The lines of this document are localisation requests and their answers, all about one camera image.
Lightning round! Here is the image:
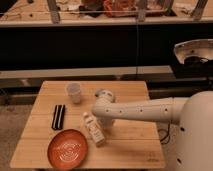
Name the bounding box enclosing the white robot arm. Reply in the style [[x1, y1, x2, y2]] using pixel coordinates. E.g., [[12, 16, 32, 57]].
[[91, 90, 213, 171]]

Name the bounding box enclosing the white robot base shell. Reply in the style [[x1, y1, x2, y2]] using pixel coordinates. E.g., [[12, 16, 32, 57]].
[[173, 39, 213, 64]]

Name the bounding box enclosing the white labelled bottle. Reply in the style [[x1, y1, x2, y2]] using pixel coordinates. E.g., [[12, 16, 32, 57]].
[[83, 112, 105, 147]]

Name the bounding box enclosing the blue sponge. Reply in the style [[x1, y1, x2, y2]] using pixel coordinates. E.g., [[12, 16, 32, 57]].
[[95, 89, 102, 97]]

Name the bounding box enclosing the orange ridged plate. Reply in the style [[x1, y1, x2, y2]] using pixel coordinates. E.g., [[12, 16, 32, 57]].
[[47, 129, 88, 170]]

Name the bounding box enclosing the black striped eraser block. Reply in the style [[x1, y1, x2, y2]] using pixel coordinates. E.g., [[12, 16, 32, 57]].
[[51, 105, 65, 130]]

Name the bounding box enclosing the orange object on shelf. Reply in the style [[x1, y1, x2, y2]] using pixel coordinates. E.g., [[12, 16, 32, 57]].
[[103, 0, 136, 17]]

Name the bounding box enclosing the black floor cable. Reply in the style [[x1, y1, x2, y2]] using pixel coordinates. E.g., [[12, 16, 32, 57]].
[[157, 122, 172, 146]]

